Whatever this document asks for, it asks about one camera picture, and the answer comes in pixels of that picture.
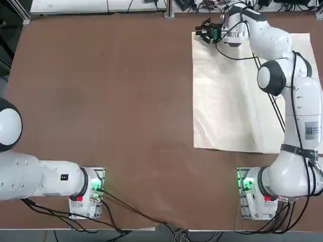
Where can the black cabinet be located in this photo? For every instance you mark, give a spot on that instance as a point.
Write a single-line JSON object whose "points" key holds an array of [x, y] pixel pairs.
{"points": [[5, 37]]}

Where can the black ribbed power adapter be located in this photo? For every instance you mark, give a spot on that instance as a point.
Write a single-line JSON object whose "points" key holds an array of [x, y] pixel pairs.
{"points": [[151, 1], [183, 3]]}

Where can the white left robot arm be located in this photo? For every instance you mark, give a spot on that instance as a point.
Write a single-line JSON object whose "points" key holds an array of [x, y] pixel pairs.
{"points": [[50, 181]]}

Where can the cream tablecloth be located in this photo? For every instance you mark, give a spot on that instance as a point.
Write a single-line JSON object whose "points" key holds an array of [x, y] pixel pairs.
{"points": [[227, 100]]}

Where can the black flat power adapter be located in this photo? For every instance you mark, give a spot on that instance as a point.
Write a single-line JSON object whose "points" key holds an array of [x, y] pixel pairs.
{"points": [[264, 2]]}

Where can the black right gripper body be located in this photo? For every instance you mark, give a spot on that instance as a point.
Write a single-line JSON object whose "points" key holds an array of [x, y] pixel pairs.
{"points": [[217, 32]]}

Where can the aluminium profile post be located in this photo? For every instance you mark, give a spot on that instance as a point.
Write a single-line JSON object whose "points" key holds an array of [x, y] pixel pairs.
{"points": [[319, 12], [169, 10]]}

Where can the black large power brick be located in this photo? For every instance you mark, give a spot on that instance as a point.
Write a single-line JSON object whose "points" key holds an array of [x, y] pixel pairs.
{"points": [[295, 1]]}

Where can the aluminium profile rail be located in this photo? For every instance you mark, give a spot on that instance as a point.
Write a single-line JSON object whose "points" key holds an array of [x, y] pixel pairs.
{"points": [[25, 17]]}

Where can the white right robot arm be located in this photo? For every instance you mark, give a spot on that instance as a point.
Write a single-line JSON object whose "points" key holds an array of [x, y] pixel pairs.
{"points": [[270, 32]]}

